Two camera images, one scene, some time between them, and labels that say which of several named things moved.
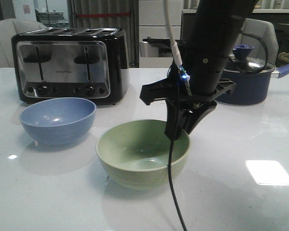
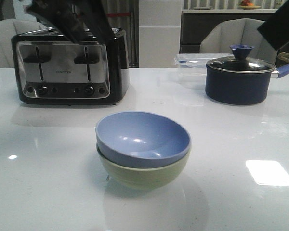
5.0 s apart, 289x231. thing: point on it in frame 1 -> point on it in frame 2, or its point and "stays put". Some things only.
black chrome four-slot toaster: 91,64 stays put
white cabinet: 155,49 stays put
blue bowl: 58,121 -> 142,138
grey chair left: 2,32 stays put
